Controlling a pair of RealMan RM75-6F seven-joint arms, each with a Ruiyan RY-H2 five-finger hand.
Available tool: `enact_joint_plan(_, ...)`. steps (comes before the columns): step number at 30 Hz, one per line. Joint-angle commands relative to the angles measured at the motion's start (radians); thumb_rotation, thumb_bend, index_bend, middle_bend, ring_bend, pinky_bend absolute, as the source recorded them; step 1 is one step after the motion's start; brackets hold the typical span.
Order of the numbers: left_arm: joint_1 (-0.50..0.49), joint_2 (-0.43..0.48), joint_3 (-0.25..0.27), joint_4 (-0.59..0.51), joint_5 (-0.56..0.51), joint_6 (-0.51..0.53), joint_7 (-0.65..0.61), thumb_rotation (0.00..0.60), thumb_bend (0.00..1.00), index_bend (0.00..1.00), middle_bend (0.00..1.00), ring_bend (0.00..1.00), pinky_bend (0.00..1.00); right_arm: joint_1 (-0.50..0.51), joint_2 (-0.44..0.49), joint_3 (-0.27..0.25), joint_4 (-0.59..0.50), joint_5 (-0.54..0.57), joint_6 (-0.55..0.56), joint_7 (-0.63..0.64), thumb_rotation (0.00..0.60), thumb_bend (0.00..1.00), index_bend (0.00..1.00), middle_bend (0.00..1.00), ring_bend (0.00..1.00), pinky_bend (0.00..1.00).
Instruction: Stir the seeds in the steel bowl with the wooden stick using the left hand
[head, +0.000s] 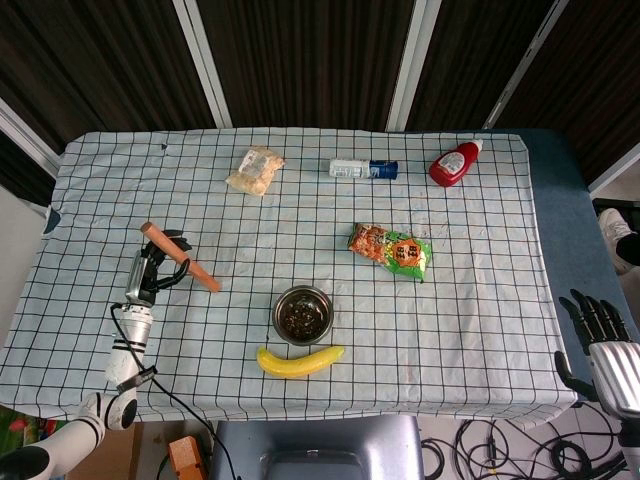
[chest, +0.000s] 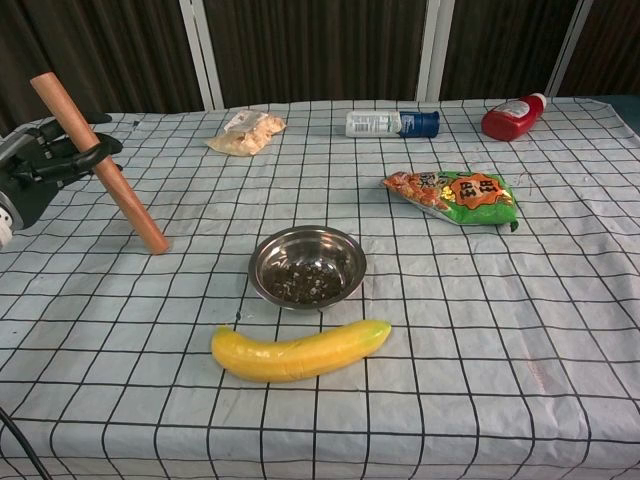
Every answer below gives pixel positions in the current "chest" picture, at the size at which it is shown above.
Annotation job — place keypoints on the yellow banana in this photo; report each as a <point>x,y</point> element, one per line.
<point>300,355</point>

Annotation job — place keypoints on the white bottle blue cap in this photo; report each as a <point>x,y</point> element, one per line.
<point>375,123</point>

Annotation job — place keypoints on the brown wooden rod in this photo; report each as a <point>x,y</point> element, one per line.
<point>132,210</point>

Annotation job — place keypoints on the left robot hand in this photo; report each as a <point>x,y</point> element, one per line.
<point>30,185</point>

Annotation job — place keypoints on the white frame post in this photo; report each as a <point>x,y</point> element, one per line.
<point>432,50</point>
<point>200,55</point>
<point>567,50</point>

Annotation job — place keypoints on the green orange snack bag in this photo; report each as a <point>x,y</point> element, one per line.
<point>465,200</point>

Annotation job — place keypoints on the clear bag beige snacks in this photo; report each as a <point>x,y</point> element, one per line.
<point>250,135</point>

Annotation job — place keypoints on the red ketchup bottle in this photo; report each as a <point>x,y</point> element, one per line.
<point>507,122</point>

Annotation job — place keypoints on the steel bowl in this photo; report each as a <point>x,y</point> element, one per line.
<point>265,260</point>

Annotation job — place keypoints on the checked tablecloth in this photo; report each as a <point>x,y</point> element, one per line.
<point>450,325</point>

